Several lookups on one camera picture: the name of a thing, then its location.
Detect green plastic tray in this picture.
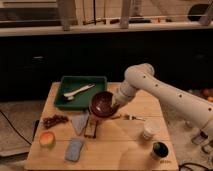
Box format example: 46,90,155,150
54,76,107,110

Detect bunch of dark grapes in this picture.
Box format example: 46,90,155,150
43,115,69,129

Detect white paper cup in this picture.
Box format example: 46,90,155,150
142,119,160,139

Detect black green cup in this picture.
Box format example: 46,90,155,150
151,142,169,160

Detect white dish brush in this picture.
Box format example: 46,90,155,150
63,84,95,100

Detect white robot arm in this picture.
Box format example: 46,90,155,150
112,63,213,138

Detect orange peach fruit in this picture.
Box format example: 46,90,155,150
39,131,55,147

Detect blue sponge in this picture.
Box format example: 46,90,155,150
65,138,84,162

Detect black cable on floor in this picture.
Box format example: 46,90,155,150
0,109,33,147

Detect dark red bowl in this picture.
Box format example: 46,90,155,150
89,91,116,114

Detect orange-brown bowl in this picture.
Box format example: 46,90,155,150
90,111,115,119

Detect small rectangular box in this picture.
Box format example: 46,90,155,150
84,118,98,138

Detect wooden handled fork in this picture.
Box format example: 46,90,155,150
111,114,146,121

